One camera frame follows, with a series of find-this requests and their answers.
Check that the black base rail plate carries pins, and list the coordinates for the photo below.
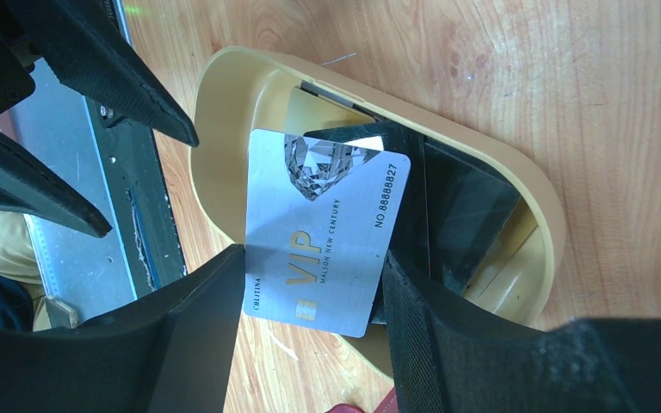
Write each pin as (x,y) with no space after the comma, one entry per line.
(135,181)

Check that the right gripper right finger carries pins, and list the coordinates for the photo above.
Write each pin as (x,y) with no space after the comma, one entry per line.
(449,355)

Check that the silver VIP card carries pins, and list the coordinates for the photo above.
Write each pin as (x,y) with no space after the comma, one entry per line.
(318,224)

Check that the black card in tray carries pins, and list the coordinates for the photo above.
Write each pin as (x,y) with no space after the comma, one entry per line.
(454,204)

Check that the beige oval tray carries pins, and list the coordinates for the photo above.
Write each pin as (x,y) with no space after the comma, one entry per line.
(243,89)

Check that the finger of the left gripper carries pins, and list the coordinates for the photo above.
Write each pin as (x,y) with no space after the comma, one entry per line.
(28,186)
(88,54)

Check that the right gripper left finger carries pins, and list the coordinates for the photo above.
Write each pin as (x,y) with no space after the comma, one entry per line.
(170,351)

